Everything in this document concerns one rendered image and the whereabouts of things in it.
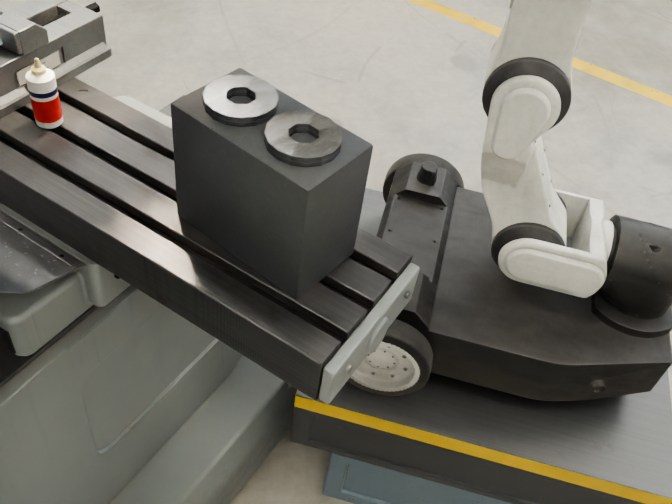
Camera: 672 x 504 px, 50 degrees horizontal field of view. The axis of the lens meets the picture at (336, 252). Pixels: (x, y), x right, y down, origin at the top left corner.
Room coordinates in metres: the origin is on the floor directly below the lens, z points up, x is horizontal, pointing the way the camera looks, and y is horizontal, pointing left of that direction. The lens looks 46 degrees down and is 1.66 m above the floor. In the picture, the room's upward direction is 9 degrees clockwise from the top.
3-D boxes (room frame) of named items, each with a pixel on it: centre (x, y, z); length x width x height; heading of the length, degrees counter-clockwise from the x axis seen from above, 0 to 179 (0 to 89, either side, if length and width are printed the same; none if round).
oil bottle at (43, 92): (0.86, 0.46, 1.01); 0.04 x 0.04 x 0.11
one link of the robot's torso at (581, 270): (1.08, -0.43, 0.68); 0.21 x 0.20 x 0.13; 83
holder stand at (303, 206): (0.69, 0.10, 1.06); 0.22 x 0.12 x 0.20; 57
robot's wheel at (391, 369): (0.86, -0.12, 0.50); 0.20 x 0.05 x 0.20; 83
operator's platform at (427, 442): (1.09, -0.39, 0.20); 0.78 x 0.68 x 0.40; 83
